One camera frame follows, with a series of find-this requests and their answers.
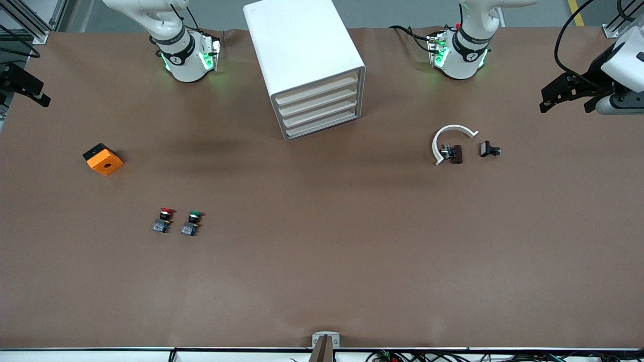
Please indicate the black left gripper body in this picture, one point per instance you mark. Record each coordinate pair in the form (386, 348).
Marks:
(595, 74)

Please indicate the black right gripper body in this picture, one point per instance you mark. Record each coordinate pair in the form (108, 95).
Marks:
(11, 79)

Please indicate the red push button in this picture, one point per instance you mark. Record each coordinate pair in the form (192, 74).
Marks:
(163, 221)

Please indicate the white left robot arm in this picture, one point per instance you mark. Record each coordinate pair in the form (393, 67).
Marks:
(463, 65)

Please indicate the green push button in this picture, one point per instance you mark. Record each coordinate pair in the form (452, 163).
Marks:
(191, 223)

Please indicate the small black clip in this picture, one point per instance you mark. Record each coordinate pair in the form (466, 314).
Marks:
(485, 149)

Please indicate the orange box with black base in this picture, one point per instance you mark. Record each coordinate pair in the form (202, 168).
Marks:
(105, 163)

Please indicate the dark brown small component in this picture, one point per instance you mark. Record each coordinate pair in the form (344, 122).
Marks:
(455, 153)

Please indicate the brown table cover sheet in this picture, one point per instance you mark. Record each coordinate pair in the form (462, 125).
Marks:
(322, 261)

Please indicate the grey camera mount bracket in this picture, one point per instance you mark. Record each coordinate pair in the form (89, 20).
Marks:
(326, 347)

